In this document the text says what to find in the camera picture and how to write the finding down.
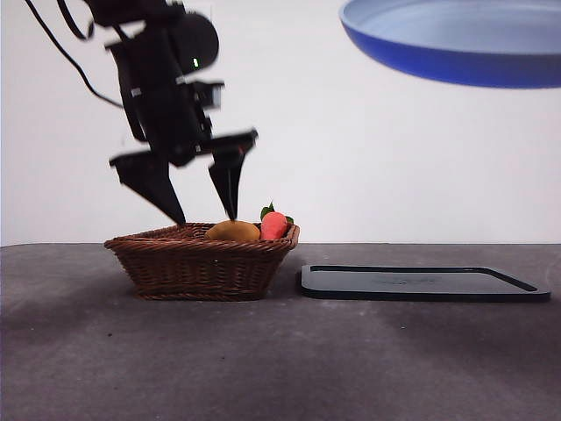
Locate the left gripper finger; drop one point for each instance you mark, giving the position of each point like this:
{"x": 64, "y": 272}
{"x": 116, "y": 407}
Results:
{"x": 151, "y": 184}
{"x": 230, "y": 180}

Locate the blue round plate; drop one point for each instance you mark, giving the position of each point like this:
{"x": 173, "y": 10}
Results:
{"x": 438, "y": 66}

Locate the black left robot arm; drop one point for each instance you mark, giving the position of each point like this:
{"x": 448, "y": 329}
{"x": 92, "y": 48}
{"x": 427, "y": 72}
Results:
{"x": 153, "y": 87}

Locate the yellow-orange mango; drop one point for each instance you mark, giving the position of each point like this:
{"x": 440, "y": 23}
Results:
{"x": 234, "y": 231}

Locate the red-orange carrot with leaves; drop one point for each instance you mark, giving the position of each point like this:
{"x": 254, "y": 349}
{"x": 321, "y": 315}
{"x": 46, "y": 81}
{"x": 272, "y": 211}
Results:
{"x": 274, "y": 226}

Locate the brown wicker basket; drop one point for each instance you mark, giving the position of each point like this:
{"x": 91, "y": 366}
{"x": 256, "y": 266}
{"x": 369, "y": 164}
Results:
{"x": 197, "y": 272}

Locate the black rectangular tray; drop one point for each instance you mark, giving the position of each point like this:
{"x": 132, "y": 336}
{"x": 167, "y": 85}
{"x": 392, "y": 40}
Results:
{"x": 416, "y": 283}

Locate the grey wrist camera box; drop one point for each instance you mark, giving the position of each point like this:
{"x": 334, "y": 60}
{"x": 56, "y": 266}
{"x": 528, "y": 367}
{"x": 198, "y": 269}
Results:
{"x": 215, "y": 94}

